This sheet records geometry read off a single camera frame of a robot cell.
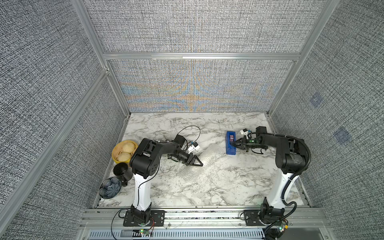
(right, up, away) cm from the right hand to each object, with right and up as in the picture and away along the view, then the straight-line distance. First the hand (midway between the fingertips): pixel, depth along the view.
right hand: (232, 141), depth 96 cm
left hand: (-21, -14, -6) cm, 26 cm away
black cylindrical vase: (-62, -15, -17) cm, 66 cm away
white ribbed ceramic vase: (-15, -10, -8) cm, 20 cm away
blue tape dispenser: (-1, +3, +2) cm, 3 cm away
